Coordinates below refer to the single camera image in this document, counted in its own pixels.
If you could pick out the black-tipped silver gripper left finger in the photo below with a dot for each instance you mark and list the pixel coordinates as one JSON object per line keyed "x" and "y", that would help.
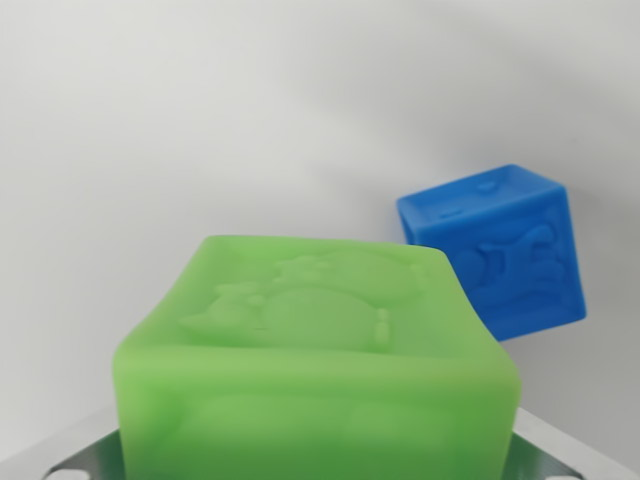
{"x": 75, "y": 455}

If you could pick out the black-tipped silver gripper right finger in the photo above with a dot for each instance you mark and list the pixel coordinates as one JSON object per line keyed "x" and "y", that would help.
{"x": 540, "y": 455}

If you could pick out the green embossed soft cube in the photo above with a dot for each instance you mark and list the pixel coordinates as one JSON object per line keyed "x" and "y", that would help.
{"x": 315, "y": 390}

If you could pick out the blue embossed soft cube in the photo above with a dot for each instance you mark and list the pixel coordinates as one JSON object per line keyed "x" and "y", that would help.
{"x": 505, "y": 230}

